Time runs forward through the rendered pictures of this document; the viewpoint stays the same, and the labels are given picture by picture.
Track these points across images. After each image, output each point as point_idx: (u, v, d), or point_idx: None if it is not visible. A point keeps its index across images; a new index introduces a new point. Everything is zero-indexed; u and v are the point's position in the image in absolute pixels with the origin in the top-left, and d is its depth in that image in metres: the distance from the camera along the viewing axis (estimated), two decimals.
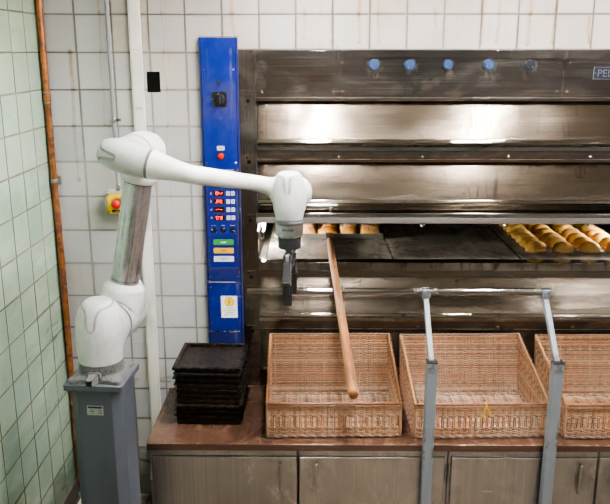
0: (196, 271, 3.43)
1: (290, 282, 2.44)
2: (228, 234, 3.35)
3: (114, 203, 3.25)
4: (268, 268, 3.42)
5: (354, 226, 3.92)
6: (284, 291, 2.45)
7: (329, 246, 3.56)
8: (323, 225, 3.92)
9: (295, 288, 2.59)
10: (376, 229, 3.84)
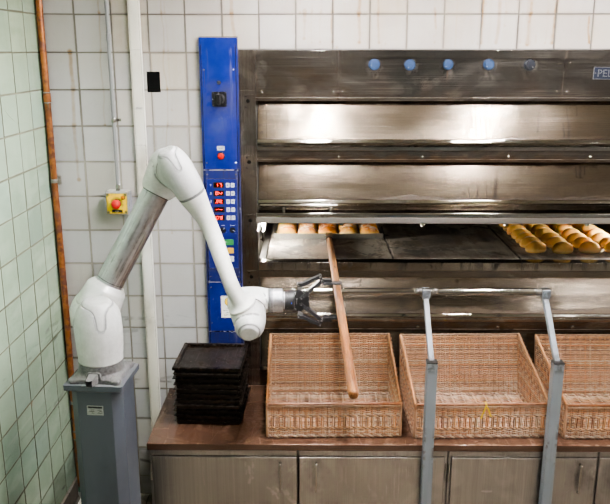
0: (196, 271, 3.43)
1: (320, 319, 2.87)
2: (228, 234, 3.35)
3: (114, 203, 3.25)
4: (268, 268, 3.42)
5: (354, 226, 3.92)
6: (328, 317, 2.89)
7: (329, 246, 3.56)
8: (323, 225, 3.92)
9: (336, 284, 2.83)
10: (376, 229, 3.84)
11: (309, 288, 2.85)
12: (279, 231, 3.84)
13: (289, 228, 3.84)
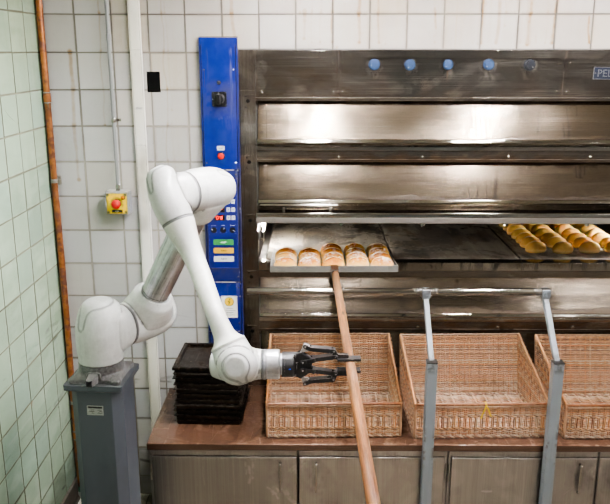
0: None
1: (333, 373, 2.27)
2: (228, 234, 3.35)
3: (114, 203, 3.25)
4: (268, 268, 3.42)
5: (364, 256, 3.35)
6: (344, 369, 2.29)
7: (335, 284, 2.99)
8: (327, 255, 3.35)
9: (354, 361, 2.26)
10: (390, 261, 3.28)
11: (317, 356, 2.27)
12: (276, 263, 3.27)
13: (288, 259, 3.27)
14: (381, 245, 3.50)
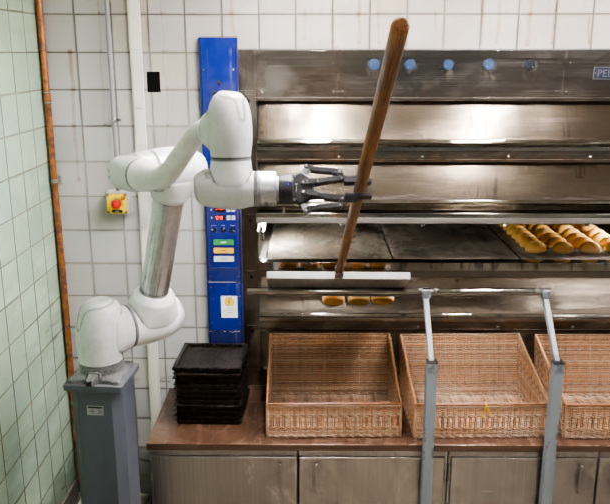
0: (196, 271, 3.43)
1: (340, 197, 1.91)
2: (228, 234, 3.35)
3: (114, 203, 3.25)
4: (268, 268, 3.42)
5: None
6: (352, 198, 1.94)
7: None
8: None
9: None
10: None
11: (320, 179, 1.94)
12: None
13: None
14: None
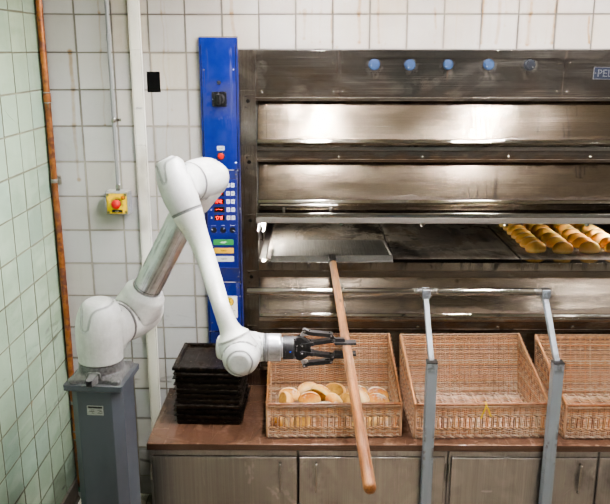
0: (196, 271, 3.43)
1: (330, 356, 2.44)
2: (228, 234, 3.35)
3: (114, 203, 3.25)
4: (268, 268, 3.42)
5: None
6: (340, 353, 2.46)
7: (333, 273, 3.15)
8: None
9: (350, 344, 2.43)
10: (384, 399, 3.31)
11: (315, 340, 2.44)
12: (279, 421, 3.08)
13: None
14: None
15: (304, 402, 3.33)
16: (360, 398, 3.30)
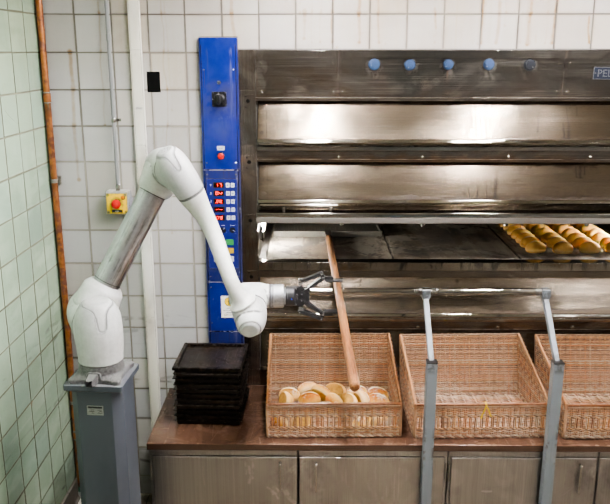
0: (196, 271, 3.43)
1: (321, 313, 2.90)
2: (228, 234, 3.35)
3: (114, 203, 3.25)
4: (268, 268, 3.42)
5: None
6: (329, 311, 2.92)
7: (328, 244, 3.60)
8: None
9: (337, 281, 2.86)
10: (384, 399, 3.31)
11: (310, 284, 2.88)
12: (279, 421, 3.08)
13: None
14: None
15: (304, 402, 3.33)
16: (360, 398, 3.30)
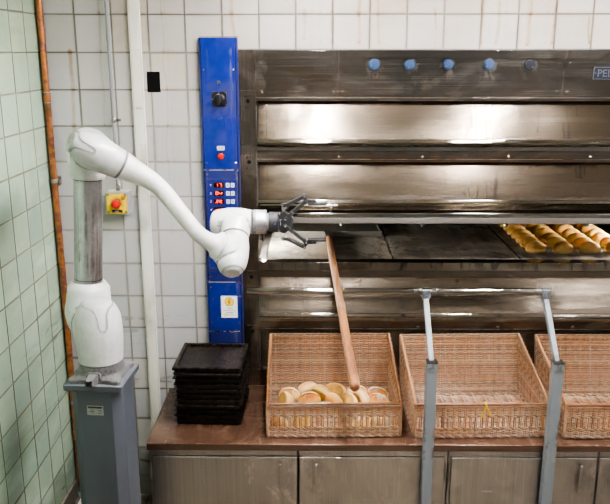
0: (196, 271, 3.43)
1: (304, 241, 2.81)
2: None
3: (114, 203, 3.25)
4: (268, 268, 3.42)
5: None
6: (313, 239, 2.83)
7: (328, 244, 3.60)
8: None
9: (321, 205, 2.77)
10: (384, 399, 3.31)
11: (293, 209, 2.79)
12: (279, 421, 3.08)
13: None
14: None
15: (304, 402, 3.33)
16: (360, 398, 3.30)
